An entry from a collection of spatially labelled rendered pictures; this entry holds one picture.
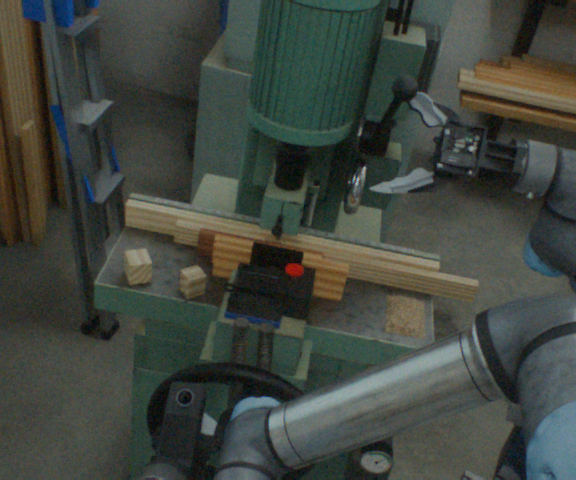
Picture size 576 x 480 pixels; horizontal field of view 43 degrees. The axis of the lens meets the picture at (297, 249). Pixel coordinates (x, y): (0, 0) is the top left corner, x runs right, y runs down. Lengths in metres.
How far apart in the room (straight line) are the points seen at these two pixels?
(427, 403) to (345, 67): 0.56
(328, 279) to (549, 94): 2.09
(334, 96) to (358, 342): 0.43
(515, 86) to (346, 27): 2.16
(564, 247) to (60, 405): 1.60
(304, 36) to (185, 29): 2.70
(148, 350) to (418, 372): 0.73
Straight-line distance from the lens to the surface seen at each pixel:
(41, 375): 2.38
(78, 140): 2.09
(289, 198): 1.26
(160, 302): 1.29
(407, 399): 0.76
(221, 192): 1.73
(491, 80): 3.19
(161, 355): 1.38
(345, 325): 1.28
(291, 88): 1.12
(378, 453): 1.39
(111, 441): 2.21
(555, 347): 0.65
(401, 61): 1.36
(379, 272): 1.37
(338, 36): 1.08
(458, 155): 1.03
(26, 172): 2.68
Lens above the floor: 1.76
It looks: 37 degrees down
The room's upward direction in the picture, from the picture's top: 11 degrees clockwise
